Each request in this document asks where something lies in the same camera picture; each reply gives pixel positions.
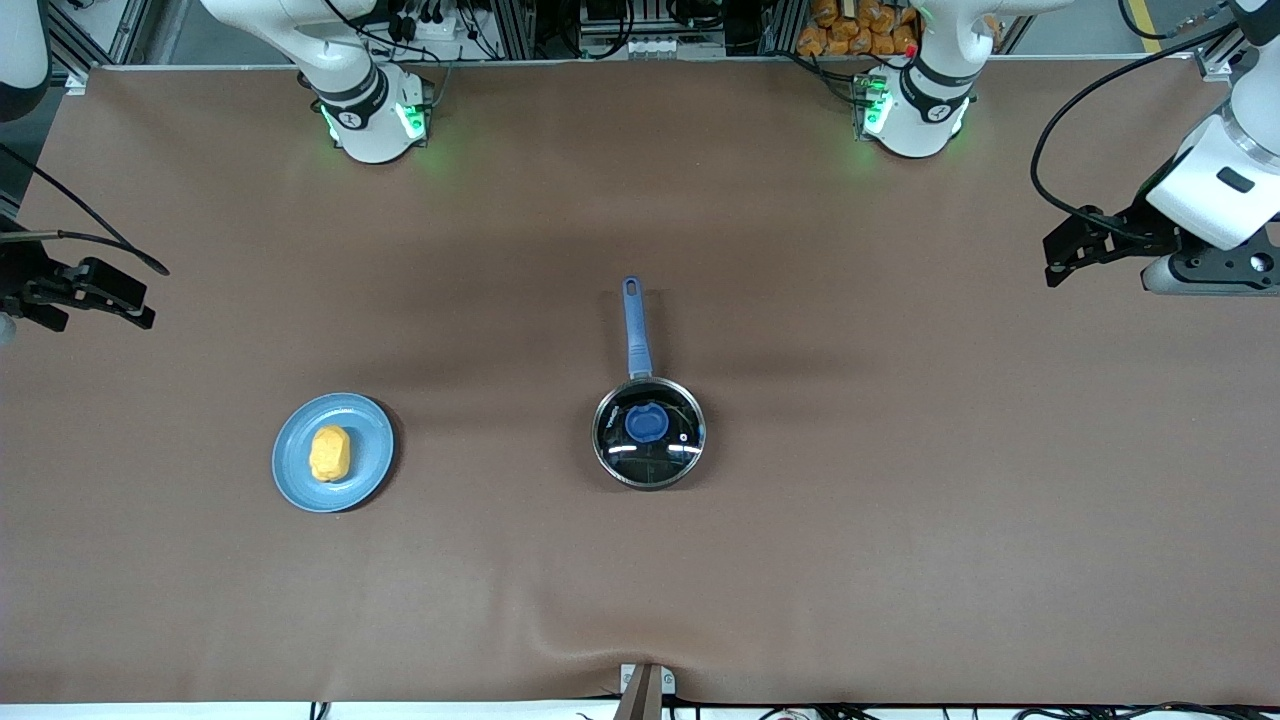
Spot yellow potato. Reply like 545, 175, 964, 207
308, 425, 353, 484

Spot glass lid with blue knob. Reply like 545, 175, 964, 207
596, 380, 704, 489

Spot blue round plate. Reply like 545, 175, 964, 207
271, 392, 397, 514

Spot bag of orange items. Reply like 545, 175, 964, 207
796, 0, 924, 59

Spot white power strip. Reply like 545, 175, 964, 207
385, 0, 477, 47

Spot white terminal block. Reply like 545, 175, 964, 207
579, 34, 683, 59

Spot brown table cover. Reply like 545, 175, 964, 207
0, 58, 1280, 707

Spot brown wooden bar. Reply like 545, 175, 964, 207
612, 664, 664, 720

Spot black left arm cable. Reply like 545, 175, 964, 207
1030, 20, 1280, 247

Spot steel pot with blue handle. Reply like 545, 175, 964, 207
592, 276, 707, 492

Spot silver table edge rail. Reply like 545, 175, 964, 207
65, 52, 1226, 73

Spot silver table edge bracket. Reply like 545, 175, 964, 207
619, 662, 678, 697

